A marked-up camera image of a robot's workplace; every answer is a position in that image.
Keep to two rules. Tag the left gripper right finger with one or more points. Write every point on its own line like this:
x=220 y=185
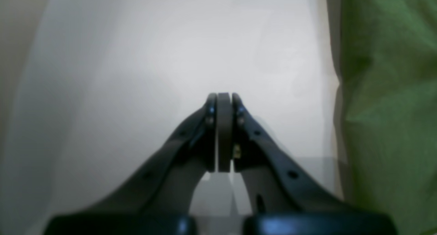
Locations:
x=284 y=198

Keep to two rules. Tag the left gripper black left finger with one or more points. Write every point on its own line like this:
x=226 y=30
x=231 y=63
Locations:
x=156 y=199

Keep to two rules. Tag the olive green t-shirt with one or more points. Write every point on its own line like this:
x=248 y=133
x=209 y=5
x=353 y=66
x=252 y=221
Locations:
x=385 y=54

